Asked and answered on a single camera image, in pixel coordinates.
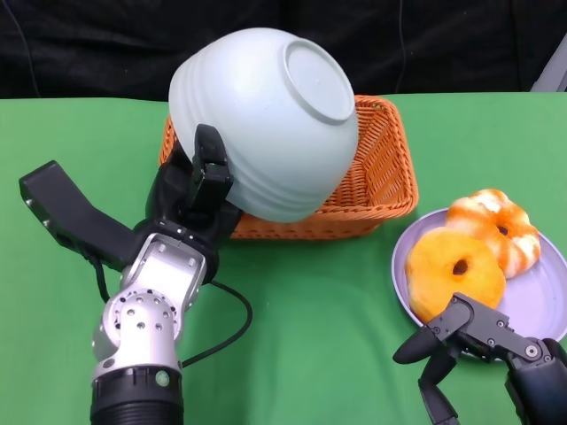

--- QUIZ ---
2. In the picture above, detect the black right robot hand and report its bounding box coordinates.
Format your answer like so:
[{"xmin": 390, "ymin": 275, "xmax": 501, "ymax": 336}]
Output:
[{"xmin": 392, "ymin": 291, "xmax": 567, "ymax": 425}]

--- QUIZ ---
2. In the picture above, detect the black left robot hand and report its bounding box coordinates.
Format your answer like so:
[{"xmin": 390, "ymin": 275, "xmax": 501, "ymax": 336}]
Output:
[{"xmin": 144, "ymin": 123, "xmax": 245, "ymax": 267}]

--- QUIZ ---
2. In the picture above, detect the plain orange ring bread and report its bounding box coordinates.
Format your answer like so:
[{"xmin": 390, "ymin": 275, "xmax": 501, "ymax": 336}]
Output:
[{"xmin": 405, "ymin": 233, "xmax": 508, "ymax": 324}]

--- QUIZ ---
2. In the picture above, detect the pale green bowl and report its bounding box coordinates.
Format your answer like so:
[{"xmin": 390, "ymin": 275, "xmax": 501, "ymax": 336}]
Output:
[{"xmin": 167, "ymin": 27, "xmax": 360, "ymax": 224}]

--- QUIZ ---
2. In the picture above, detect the orange white striped ring bread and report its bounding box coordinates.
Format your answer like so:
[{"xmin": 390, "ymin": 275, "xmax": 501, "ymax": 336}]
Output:
[{"xmin": 445, "ymin": 189, "xmax": 541, "ymax": 280}]

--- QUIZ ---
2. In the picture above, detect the lavender round plate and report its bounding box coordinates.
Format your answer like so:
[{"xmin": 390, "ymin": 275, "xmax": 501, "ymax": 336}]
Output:
[{"xmin": 391, "ymin": 207, "xmax": 567, "ymax": 344}]

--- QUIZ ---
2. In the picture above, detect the orange wicker basket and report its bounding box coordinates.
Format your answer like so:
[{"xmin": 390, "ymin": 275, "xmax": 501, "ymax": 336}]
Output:
[{"xmin": 158, "ymin": 94, "xmax": 420, "ymax": 240}]

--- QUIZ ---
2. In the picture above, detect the green tablecloth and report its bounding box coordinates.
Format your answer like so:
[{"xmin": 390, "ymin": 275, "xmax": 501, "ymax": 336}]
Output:
[{"xmin": 0, "ymin": 90, "xmax": 567, "ymax": 425}]

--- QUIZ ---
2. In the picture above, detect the black backdrop curtain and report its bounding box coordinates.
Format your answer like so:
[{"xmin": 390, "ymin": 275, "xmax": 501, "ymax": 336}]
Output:
[{"xmin": 0, "ymin": 0, "xmax": 567, "ymax": 102}]

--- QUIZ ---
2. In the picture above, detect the black vertical pole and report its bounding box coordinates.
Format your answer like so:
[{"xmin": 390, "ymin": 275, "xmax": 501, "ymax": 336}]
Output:
[{"xmin": 277, "ymin": 0, "xmax": 294, "ymax": 30}]

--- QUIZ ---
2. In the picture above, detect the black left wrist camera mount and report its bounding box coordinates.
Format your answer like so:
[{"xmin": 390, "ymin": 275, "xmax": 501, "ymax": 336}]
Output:
[{"xmin": 19, "ymin": 160, "xmax": 143, "ymax": 272}]

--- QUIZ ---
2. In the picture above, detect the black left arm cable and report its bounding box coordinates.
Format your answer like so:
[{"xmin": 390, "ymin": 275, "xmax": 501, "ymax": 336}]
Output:
[{"xmin": 82, "ymin": 251, "xmax": 254, "ymax": 368}]

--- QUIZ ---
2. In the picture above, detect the thin black hanging cable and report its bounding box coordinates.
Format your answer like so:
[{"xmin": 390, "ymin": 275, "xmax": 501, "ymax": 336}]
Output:
[
  {"xmin": 0, "ymin": 0, "xmax": 43, "ymax": 99},
  {"xmin": 394, "ymin": 0, "xmax": 408, "ymax": 95}
]

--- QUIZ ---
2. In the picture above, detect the white metal frame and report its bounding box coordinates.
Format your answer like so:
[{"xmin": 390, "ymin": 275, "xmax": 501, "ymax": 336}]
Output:
[{"xmin": 529, "ymin": 30, "xmax": 567, "ymax": 94}]

